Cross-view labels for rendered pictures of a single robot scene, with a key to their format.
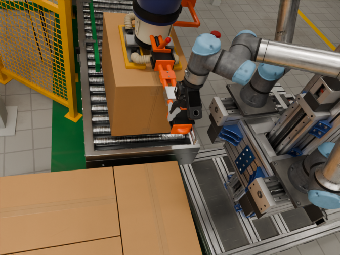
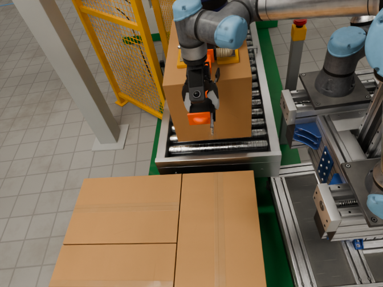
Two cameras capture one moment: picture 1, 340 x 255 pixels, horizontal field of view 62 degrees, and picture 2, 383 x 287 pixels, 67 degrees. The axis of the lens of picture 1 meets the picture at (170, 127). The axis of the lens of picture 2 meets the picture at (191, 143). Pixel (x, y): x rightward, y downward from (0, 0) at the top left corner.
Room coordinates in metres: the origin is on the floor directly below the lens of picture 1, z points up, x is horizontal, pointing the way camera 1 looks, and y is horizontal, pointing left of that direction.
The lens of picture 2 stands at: (0.14, -0.44, 1.88)
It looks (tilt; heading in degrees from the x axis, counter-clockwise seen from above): 49 degrees down; 41
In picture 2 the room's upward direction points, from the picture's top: 13 degrees counter-clockwise
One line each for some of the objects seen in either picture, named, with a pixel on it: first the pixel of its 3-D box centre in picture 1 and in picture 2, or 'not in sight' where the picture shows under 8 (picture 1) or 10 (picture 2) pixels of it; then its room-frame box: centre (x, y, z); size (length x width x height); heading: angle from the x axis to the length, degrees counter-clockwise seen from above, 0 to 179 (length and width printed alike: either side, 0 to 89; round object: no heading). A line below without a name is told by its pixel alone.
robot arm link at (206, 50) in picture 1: (204, 54); (190, 21); (0.73, -0.03, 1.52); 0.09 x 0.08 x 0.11; 82
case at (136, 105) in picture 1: (141, 73); (210, 76); (1.25, 0.26, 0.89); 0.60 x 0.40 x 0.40; 28
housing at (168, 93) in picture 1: (172, 95); not in sight; (0.83, 0.03, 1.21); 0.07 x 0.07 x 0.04; 27
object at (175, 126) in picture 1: (178, 121); (199, 110); (0.71, -0.02, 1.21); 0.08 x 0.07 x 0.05; 27
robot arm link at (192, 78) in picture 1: (195, 73); (192, 48); (0.73, -0.02, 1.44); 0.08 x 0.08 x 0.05
